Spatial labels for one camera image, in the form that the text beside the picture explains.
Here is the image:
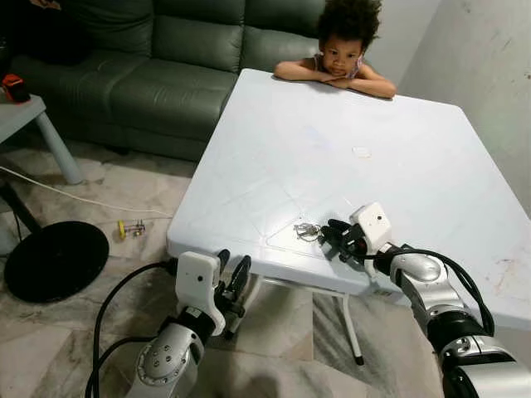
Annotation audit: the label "white floor cable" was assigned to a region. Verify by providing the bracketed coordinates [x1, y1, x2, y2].
[0, 163, 174, 220]

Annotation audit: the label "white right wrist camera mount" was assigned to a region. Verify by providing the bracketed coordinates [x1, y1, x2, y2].
[348, 201, 395, 255]

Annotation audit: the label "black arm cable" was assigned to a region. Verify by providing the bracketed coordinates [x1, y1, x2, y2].
[84, 259, 180, 398]
[363, 245, 496, 334]

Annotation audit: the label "black round stand base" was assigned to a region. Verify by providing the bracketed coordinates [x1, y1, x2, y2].
[4, 220, 111, 304]

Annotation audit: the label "dark green leather sofa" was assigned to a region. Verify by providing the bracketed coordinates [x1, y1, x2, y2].
[0, 0, 333, 163]

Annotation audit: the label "grey side table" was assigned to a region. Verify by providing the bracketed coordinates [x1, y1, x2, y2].
[0, 93, 85, 186]

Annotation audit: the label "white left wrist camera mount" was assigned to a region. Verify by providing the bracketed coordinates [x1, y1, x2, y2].
[174, 250, 227, 337]

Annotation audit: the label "small yellow toy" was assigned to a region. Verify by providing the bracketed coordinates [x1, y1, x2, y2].
[116, 219, 148, 240]

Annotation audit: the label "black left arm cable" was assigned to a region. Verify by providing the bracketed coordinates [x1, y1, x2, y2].
[84, 259, 180, 398]

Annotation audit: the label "dark bundle on sofa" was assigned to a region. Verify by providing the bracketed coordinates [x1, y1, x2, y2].
[0, 0, 94, 67]

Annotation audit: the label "white plastic folding table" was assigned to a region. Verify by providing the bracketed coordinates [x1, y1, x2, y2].
[166, 68, 531, 366]

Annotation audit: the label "red and black gadget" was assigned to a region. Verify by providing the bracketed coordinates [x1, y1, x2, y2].
[0, 73, 32, 105]

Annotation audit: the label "curly haired child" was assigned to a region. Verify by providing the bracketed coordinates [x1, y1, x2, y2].
[274, 0, 398, 100]

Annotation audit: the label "silver key bunch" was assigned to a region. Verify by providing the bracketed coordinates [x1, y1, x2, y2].
[294, 221, 324, 244]

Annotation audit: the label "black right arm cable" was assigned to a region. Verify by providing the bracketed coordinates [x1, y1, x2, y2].
[363, 245, 496, 334]

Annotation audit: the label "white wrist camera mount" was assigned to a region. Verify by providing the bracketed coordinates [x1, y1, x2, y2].
[348, 201, 395, 255]
[174, 250, 227, 337]

